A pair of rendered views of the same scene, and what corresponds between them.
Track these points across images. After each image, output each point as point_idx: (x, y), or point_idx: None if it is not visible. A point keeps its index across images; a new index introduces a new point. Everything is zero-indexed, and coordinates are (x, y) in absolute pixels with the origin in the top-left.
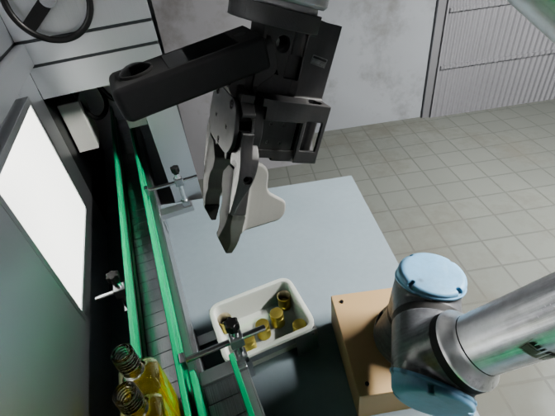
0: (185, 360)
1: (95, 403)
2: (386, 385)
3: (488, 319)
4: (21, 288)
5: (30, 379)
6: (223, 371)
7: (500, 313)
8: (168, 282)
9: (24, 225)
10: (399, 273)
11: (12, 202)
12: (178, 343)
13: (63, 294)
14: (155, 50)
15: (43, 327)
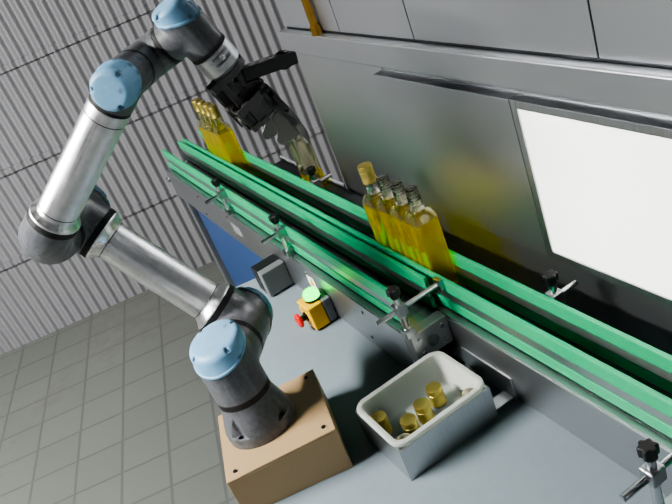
0: (433, 280)
1: (537, 283)
2: (290, 383)
3: (195, 273)
4: (488, 152)
5: (459, 165)
6: (422, 322)
7: (188, 269)
8: (535, 355)
9: (533, 152)
10: (240, 330)
11: (533, 133)
12: (468, 310)
13: (534, 214)
14: None
15: (490, 180)
